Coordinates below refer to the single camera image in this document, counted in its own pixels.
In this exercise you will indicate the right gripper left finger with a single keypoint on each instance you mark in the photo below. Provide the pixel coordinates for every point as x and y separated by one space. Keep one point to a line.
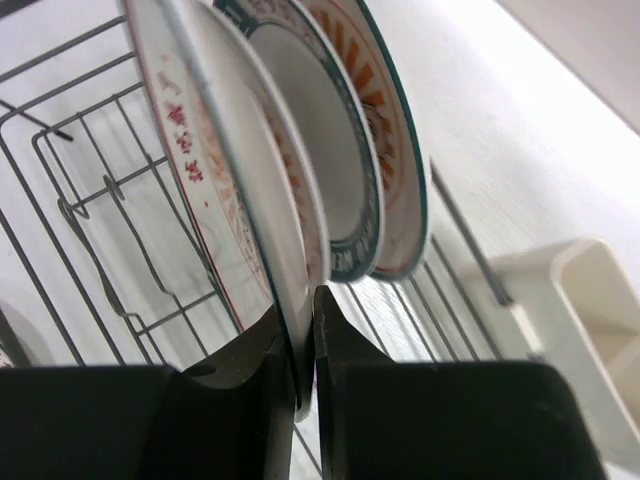
241 426

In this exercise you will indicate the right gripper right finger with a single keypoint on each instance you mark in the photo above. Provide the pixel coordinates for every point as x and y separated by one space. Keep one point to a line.
354 442

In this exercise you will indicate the green rim lettered plate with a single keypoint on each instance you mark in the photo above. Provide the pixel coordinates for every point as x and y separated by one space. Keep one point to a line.
314 82

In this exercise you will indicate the white cutlery holder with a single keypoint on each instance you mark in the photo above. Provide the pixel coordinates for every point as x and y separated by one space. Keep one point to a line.
573 306

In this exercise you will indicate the wire dish rack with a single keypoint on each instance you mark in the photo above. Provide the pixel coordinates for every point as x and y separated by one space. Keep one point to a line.
113 298

